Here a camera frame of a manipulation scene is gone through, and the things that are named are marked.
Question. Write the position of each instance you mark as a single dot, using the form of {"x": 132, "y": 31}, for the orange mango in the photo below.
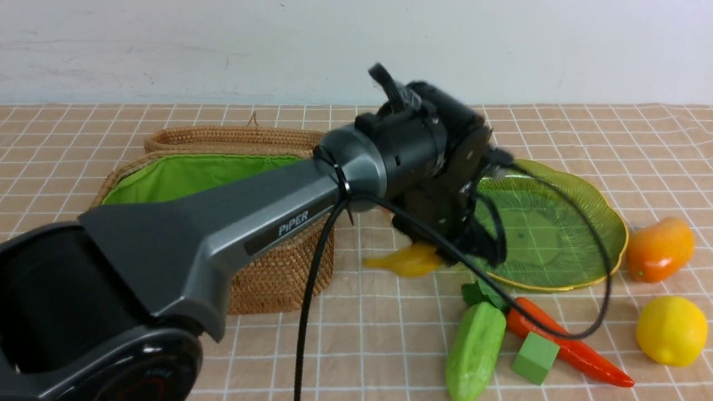
{"x": 658, "y": 251}

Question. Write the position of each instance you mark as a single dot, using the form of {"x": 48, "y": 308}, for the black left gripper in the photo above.
{"x": 435, "y": 151}

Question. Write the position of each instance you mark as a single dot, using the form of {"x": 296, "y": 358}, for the green glass leaf plate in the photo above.
{"x": 545, "y": 216}

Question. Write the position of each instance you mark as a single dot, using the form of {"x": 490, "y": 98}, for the woven wicker basket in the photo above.
{"x": 275, "y": 282}

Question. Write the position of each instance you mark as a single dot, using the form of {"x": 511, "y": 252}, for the yellow banana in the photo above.
{"x": 416, "y": 260}

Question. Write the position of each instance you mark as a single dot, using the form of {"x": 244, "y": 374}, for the orange carrot with leaves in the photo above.
{"x": 574, "y": 352}

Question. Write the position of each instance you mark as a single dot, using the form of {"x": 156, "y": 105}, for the green foam cube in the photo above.
{"x": 535, "y": 358}

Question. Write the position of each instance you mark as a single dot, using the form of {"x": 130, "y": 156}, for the yellow lemon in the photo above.
{"x": 672, "y": 331}

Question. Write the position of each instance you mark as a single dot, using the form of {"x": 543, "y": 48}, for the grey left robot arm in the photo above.
{"x": 110, "y": 306}

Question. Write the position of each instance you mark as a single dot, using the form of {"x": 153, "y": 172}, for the light green cucumber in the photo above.
{"x": 472, "y": 357}

